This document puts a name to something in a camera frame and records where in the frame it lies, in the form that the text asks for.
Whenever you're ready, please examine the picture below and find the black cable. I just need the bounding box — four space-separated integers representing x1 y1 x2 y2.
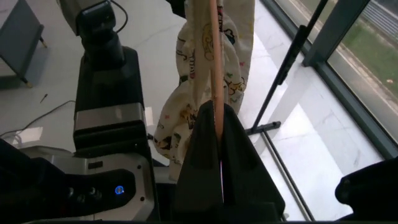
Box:
110 0 129 34
0 99 76 138

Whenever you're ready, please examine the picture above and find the pink clothes hanger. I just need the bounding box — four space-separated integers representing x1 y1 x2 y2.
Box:
208 0 225 141

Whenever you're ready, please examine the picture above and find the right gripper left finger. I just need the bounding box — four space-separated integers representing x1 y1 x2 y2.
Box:
172 100 224 222

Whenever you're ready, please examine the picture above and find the window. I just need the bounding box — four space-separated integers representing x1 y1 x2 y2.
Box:
261 0 398 160

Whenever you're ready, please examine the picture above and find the black clothes rack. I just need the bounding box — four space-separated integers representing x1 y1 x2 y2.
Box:
244 0 330 222

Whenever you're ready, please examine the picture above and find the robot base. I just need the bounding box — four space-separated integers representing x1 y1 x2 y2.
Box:
0 0 175 223

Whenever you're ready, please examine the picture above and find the black short-sleeved shirt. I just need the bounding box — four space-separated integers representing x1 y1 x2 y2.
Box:
335 156 398 222

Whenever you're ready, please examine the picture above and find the cream printed garment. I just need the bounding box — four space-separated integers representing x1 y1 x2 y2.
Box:
152 0 256 182

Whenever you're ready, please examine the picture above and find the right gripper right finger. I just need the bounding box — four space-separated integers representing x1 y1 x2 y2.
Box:
221 103 286 222

